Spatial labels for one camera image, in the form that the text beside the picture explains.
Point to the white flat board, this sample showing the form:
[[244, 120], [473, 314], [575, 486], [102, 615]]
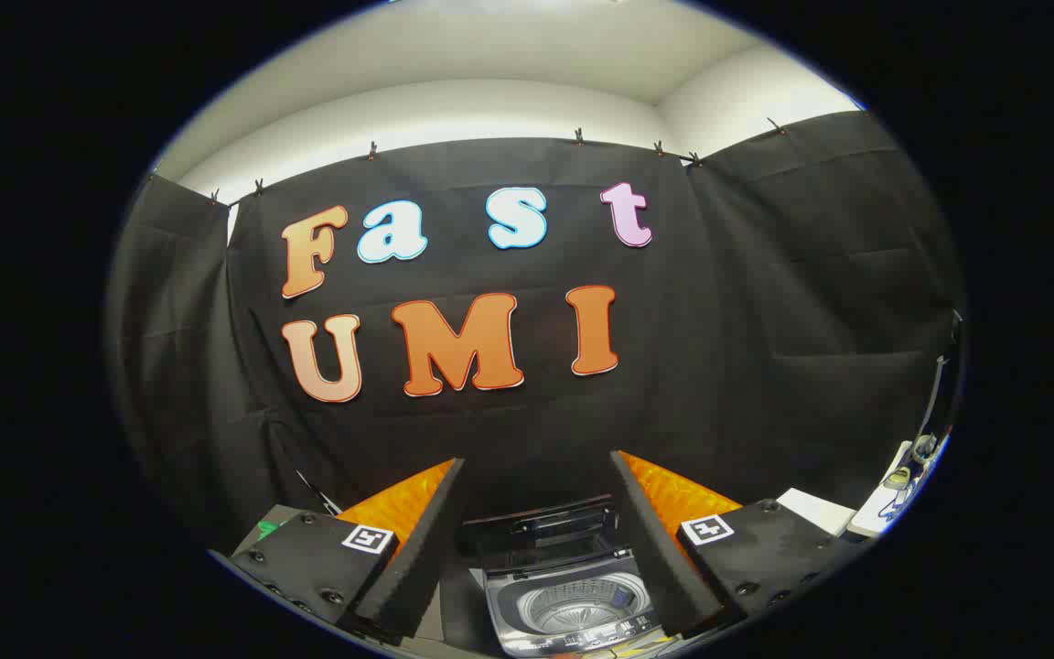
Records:
[[817, 509]]

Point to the dark washing machine lid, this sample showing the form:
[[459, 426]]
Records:
[[541, 531]]

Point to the black backdrop cloth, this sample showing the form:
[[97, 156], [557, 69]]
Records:
[[728, 320]]

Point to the row of black cloth clips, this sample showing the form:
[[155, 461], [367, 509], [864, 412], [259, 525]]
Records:
[[578, 137]]

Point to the grey top-load washing machine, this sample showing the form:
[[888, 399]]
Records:
[[573, 609]]

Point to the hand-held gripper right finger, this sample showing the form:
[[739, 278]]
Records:
[[655, 549]]

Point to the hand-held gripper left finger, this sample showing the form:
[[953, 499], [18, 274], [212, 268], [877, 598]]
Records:
[[417, 558]]

